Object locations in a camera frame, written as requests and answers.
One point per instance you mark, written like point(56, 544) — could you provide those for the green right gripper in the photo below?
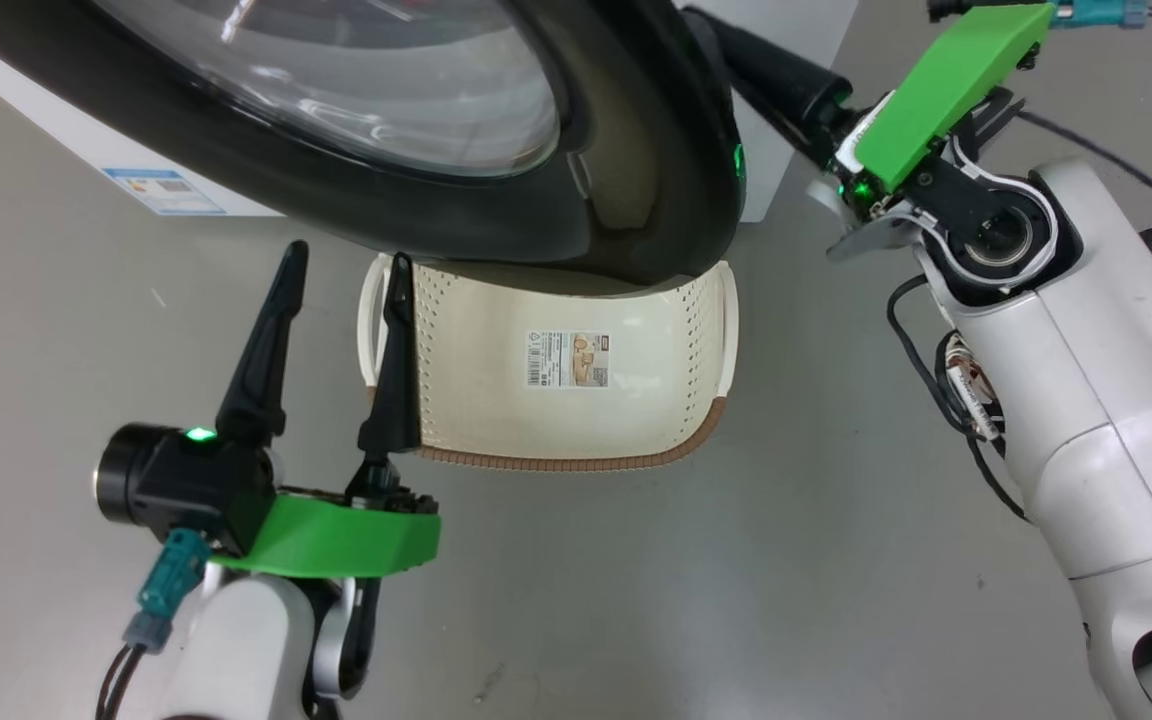
point(956, 80)

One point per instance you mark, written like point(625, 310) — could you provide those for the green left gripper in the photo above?
point(336, 540)

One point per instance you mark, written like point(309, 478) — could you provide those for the black round glass washer door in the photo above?
point(636, 150)

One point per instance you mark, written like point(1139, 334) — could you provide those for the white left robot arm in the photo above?
point(236, 650)

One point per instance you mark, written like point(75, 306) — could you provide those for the white front-load washing machine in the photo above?
point(821, 25)

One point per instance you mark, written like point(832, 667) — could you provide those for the cream perforated laundry basket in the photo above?
point(496, 400)

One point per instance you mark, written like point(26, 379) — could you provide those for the paper product label sticker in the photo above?
point(568, 360)

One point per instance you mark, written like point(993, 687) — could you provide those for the blue energy label sticker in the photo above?
point(171, 192)

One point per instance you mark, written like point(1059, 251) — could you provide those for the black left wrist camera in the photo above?
point(186, 485)

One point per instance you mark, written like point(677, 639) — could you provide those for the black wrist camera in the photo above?
point(186, 485)
point(948, 9)

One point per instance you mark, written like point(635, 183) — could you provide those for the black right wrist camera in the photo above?
point(948, 9)

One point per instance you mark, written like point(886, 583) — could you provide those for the teal left camera connector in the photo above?
point(171, 575)

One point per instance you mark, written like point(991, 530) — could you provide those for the teal camera connector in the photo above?
point(171, 575)
point(1101, 12)

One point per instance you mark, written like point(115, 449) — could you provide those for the teal right camera connector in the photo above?
point(1101, 12)

